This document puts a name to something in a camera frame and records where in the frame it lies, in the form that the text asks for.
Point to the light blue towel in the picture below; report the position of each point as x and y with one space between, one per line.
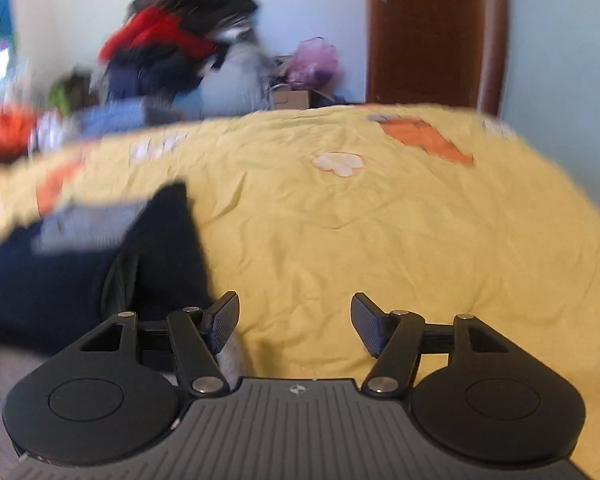
115 115

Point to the grey cloth bundle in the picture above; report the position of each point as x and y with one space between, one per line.
240 80

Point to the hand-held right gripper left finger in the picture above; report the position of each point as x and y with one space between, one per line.
225 322

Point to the white and black crumpled cloth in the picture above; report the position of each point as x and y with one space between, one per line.
52 130

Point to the pile of clothes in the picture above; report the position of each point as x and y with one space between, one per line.
180 25

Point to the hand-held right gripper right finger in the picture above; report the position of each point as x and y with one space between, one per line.
366 322

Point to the yellow printed blanket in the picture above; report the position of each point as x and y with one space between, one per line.
330 220

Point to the pink plastic bag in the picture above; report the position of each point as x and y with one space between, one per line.
312 62

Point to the cardboard box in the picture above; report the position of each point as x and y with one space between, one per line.
291 99

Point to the brown wooden door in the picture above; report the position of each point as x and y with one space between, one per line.
430 35

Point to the grey and navy sweater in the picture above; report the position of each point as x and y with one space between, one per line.
170 240

